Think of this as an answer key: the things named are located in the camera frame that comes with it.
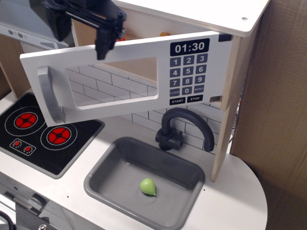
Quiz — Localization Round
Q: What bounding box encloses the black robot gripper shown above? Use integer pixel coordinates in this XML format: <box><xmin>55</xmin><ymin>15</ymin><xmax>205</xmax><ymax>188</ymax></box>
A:
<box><xmin>43</xmin><ymin>0</ymin><xmax>127</xmax><ymax>60</ymax></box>

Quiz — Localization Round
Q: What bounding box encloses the white toy microwave door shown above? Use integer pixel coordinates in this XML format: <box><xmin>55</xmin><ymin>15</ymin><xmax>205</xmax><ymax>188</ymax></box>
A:
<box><xmin>20</xmin><ymin>32</ymin><xmax>233</xmax><ymax>126</ymax></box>

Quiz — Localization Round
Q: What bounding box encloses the wooden microwave cabinet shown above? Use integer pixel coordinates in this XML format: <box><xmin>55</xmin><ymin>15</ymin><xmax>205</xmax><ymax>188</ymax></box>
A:
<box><xmin>68</xmin><ymin>0</ymin><xmax>268</xmax><ymax>181</ymax></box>

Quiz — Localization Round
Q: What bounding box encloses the orange salmon sushi toy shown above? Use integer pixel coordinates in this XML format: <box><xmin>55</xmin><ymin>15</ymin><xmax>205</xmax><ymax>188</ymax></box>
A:
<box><xmin>116</xmin><ymin>34</ymin><xmax>127</xmax><ymax>42</ymax></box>

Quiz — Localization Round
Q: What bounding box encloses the grey range hood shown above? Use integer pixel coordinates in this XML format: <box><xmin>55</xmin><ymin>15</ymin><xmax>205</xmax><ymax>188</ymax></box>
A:
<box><xmin>0</xmin><ymin>0</ymin><xmax>75</xmax><ymax>50</ymax></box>

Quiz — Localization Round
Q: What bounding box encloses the yellow toy corn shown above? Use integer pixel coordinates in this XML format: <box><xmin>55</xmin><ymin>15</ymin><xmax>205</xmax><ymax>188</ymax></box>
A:
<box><xmin>159</xmin><ymin>32</ymin><xmax>170</xmax><ymax>37</ymax></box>

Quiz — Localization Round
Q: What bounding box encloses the black toy stovetop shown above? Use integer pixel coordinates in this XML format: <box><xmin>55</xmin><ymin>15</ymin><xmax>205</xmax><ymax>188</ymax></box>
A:
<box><xmin>0</xmin><ymin>93</ymin><xmax>105</xmax><ymax>179</ymax></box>

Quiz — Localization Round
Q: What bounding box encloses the dark grey toy faucet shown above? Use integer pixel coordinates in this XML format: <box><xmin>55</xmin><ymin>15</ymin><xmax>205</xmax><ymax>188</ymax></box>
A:
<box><xmin>155</xmin><ymin>108</ymin><xmax>215</xmax><ymax>152</ymax></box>

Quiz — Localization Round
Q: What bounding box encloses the grey toy sink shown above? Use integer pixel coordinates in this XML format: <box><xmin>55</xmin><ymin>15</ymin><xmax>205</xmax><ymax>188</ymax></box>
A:
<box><xmin>84</xmin><ymin>137</ymin><xmax>205</xmax><ymax>230</ymax></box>

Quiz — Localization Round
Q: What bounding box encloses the green toy pear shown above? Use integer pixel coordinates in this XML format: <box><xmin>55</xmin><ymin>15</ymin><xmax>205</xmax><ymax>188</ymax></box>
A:
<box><xmin>140</xmin><ymin>178</ymin><xmax>156</xmax><ymax>196</ymax></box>

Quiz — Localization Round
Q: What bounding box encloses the grey oven knob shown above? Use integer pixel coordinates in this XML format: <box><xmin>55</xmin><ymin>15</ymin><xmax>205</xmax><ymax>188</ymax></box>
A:
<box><xmin>27</xmin><ymin>193</ymin><xmax>47</xmax><ymax>212</ymax></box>

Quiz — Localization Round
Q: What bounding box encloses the brown cardboard panel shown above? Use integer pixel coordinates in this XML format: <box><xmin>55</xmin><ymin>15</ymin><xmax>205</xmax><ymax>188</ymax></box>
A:
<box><xmin>229</xmin><ymin>0</ymin><xmax>307</xmax><ymax>192</ymax></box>

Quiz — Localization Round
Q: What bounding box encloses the grey microwave door handle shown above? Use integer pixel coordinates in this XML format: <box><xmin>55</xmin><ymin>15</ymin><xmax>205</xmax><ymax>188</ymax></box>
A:
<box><xmin>37</xmin><ymin>66</ymin><xmax>65</xmax><ymax>124</ymax></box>

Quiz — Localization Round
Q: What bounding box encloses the black cable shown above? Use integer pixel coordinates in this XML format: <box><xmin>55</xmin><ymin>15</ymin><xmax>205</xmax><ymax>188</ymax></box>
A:
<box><xmin>0</xmin><ymin>210</ymin><xmax>15</xmax><ymax>230</ymax></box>

